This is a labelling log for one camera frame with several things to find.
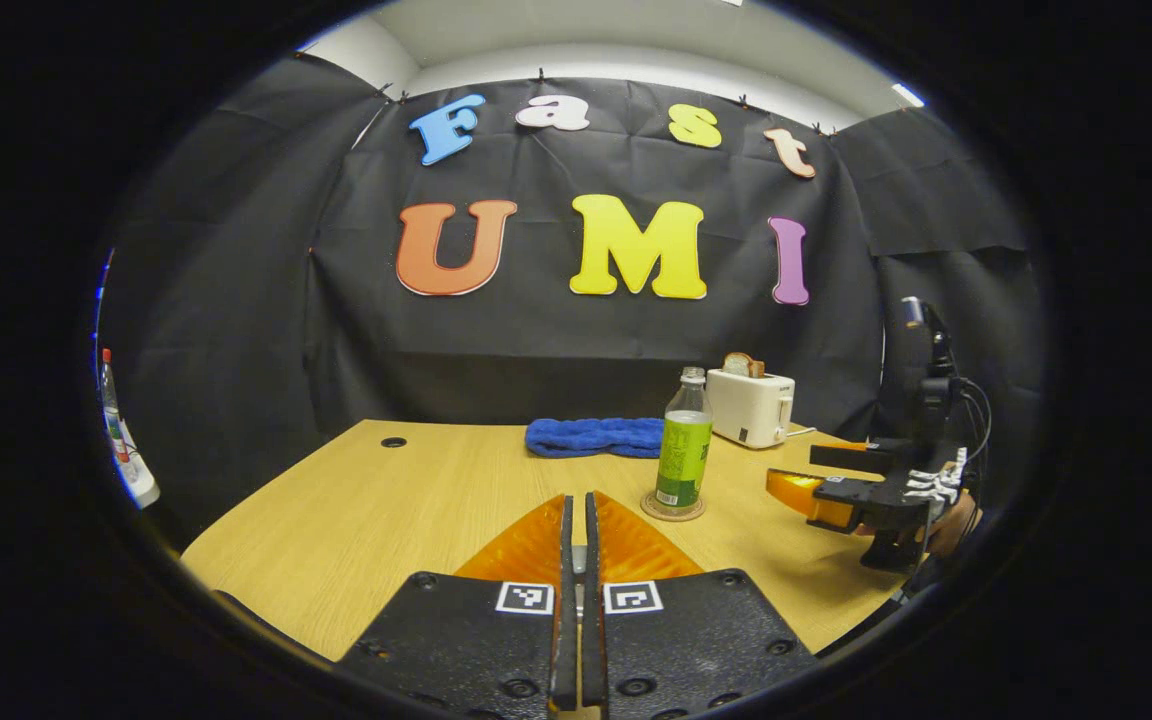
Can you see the bread slice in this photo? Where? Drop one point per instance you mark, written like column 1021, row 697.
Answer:
column 742, row 365

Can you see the black backdrop cloth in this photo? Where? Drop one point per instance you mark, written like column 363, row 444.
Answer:
column 536, row 340

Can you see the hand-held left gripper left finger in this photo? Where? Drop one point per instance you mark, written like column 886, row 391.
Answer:
column 566, row 650

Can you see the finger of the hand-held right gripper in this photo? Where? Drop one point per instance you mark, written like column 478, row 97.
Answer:
column 856, row 457
column 866, row 498

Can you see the round wooden coaster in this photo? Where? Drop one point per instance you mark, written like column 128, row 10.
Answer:
column 648, row 508

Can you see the blue towel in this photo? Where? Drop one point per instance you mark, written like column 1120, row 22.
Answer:
column 586, row 438

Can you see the white toaster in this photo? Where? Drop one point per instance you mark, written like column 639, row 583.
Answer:
column 748, row 410

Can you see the green label water bottle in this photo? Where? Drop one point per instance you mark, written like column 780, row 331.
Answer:
column 684, row 460

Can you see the red cap clear bottle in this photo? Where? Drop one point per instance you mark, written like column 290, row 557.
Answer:
column 114, row 410

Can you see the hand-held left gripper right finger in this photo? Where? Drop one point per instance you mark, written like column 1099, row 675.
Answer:
column 592, row 650

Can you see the white side table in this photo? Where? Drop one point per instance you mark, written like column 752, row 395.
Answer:
column 141, row 485

